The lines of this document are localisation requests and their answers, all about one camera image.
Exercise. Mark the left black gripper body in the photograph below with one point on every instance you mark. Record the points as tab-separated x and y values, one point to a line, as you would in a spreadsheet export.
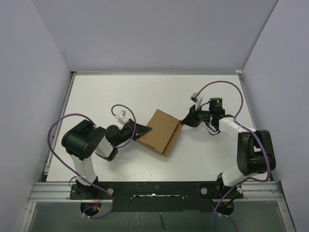
128	130

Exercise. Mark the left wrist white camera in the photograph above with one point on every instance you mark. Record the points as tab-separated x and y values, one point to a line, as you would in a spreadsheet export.
121	117

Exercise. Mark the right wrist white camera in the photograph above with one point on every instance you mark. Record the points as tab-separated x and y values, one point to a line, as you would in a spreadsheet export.
197	99

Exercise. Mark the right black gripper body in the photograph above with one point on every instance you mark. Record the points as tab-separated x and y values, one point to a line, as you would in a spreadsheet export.
205	116

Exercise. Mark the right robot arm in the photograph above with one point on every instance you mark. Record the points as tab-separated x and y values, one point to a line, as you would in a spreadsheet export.
255	153

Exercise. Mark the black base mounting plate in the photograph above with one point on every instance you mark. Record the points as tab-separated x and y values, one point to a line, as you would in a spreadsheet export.
157	197

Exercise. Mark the wrist white camera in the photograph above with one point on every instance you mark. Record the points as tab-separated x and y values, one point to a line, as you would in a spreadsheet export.
121	117
197	99

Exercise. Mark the brown cardboard box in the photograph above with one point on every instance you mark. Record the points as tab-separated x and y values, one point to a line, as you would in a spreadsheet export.
164	134

